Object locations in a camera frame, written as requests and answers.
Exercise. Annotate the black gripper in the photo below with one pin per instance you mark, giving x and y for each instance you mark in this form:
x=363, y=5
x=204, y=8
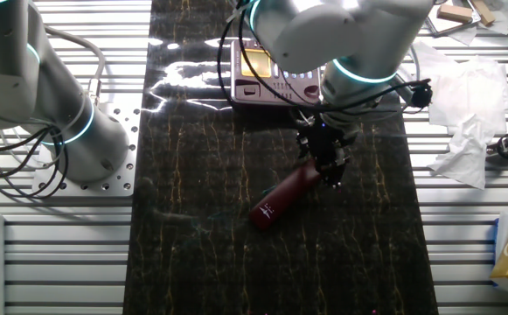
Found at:
x=328, y=142

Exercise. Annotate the dark red telephone handset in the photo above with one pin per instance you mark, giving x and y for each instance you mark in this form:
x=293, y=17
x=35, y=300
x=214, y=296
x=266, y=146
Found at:
x=280, y=199

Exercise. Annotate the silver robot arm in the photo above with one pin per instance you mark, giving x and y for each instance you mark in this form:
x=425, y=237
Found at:
x=345, y=39

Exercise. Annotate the black marble pattern mat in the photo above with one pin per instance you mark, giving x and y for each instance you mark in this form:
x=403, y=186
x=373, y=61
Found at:
x=280, y=271

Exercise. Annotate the large white tissue sheet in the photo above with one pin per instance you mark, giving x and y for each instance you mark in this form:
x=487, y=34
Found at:
x=468, y=83

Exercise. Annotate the silver metal tray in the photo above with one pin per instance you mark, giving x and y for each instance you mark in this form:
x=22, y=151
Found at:
x=443, y=28

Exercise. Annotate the white and blue packet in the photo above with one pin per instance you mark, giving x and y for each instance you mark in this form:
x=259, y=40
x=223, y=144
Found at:
x=505, y=221

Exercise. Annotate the long wooden block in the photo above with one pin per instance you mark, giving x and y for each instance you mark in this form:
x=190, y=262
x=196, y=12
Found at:
x=484, y=12
x=454, y=13

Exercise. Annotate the white paper sheet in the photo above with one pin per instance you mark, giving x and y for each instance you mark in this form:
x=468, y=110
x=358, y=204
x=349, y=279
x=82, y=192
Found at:
x=500, y=17

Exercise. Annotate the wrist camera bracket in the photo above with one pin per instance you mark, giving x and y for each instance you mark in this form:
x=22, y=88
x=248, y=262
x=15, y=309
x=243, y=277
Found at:
x=420, y=95

